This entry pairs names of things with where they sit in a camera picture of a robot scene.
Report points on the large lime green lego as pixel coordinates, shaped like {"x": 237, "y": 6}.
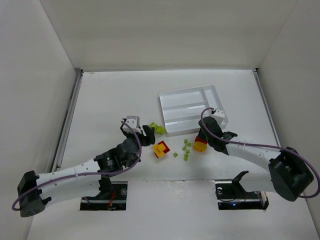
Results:
{"x": 159, "y": 130}

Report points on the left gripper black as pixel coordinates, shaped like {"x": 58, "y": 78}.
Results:
{"x": 145, "y": 136}

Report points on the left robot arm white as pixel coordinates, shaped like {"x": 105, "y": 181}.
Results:
{"x": 36, "y": 192}

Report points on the right aluminium rail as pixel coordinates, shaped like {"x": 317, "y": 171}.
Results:
{"x": 264, "y": 100}

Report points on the yellow and red lego stack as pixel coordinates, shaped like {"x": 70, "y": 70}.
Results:
{"x": 160, "y": 149}

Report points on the yellow rounded lego piece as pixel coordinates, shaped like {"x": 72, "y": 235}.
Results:
{"x": 200, "y": 146}

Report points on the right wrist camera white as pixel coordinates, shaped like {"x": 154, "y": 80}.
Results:
{"x": 218, "y": 115}

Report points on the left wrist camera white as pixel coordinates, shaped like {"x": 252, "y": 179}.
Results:
{"x": 134, "y": 122}

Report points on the red lego piece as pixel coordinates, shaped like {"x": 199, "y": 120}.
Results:
{"x": 201, "y": 140}

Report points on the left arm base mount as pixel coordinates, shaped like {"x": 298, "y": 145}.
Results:
{"x": 112, "y": 196}

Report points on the aluminium rail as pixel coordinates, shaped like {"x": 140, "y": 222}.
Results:
{"x": 66, "y": 125}
{"x": 264, "y": 100}

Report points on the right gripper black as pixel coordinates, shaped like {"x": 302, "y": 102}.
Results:
{"x": 208, "y": 135}

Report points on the white divided tray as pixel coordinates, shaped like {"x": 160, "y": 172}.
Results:
{"x": 181, "y": 109}

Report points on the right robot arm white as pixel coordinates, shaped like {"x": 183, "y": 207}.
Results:
{"x": 285, "y": 171}

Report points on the left aluminium rail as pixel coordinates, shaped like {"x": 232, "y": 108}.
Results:
{"x": 66, "y": 125}

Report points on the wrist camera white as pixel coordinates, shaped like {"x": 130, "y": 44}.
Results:
{"x": 218, "y": 115}
{"x": 134, "y": 122}

